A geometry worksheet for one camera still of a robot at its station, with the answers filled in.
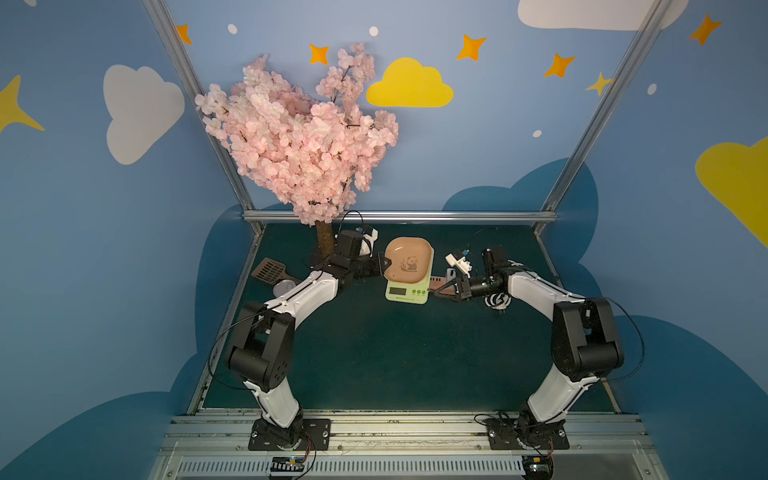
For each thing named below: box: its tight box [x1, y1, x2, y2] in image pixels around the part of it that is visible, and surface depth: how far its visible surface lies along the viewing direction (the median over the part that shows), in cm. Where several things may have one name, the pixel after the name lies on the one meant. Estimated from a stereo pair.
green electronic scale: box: [385, 258, 433, 305], surface depth 88 cm
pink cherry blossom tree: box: [195, 43, 399, 256], surface depth 71 cm
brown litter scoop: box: [251, 257, 301, 285], surface depth 109 cm
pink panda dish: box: [384, 237, 433, 284], surface depth 90 cm
